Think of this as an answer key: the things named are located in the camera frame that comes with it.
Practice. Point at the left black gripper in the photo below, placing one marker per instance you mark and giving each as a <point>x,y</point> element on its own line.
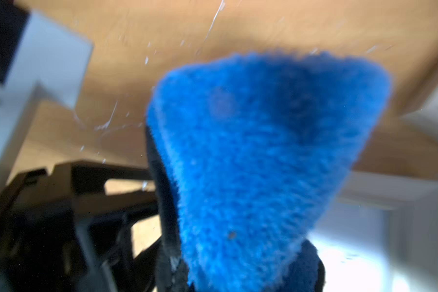
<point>61,232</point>

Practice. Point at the blue microfiber cloth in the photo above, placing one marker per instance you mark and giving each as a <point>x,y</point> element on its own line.
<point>246,153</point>

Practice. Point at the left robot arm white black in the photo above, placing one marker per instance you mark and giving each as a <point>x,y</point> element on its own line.
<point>39,59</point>

